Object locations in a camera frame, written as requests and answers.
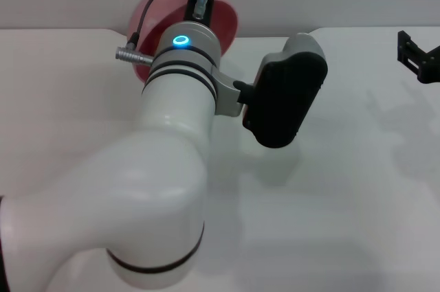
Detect silver left camera bracket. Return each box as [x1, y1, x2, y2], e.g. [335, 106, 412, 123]
[208, 64, 256, 118]

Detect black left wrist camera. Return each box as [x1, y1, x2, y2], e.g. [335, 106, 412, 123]
[241, 32, 330, 149]

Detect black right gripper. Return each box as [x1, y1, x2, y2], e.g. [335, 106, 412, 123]
[397, 30, 440, 86]

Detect pink plastic bowl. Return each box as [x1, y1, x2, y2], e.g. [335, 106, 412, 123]
[126, 0, 241, 84]

